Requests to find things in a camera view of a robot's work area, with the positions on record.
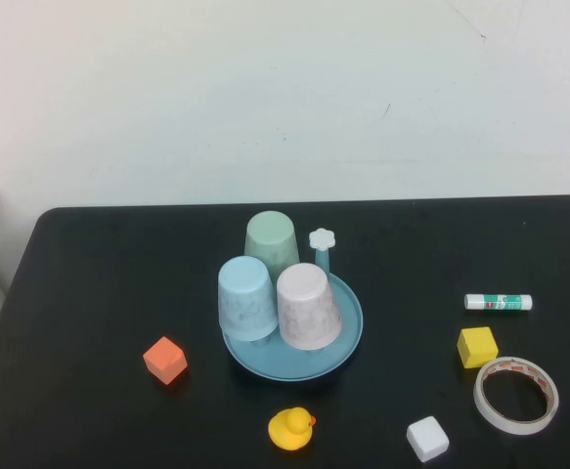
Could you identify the white green glue stick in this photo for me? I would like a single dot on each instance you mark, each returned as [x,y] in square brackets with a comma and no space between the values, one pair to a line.
[498,302]

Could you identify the blue cup stand with pegs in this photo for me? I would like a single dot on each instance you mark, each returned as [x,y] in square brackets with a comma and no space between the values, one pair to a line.
[289,364]

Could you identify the green plastic cup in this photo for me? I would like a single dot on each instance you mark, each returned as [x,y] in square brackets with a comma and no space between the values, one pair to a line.
[270,237]

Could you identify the yellow foam cube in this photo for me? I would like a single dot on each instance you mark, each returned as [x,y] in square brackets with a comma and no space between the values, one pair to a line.
[477,348]

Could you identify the white tape roll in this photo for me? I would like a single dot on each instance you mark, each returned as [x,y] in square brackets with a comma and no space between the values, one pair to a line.
[513,428]

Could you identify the pink plastic cup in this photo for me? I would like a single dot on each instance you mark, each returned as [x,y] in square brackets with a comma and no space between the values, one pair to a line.
[308,308]

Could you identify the orange foam cube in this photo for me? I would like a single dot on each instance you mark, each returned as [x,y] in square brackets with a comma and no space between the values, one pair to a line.
[164,361]

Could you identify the white foam cube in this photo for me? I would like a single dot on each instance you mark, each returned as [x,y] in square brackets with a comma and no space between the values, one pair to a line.
[427,439]

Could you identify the light blue plastic cup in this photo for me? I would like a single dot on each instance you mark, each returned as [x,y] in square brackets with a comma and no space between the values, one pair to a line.
[244,298]

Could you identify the yellow rubber duck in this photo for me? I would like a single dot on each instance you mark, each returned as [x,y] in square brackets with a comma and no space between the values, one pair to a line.
[288,432]

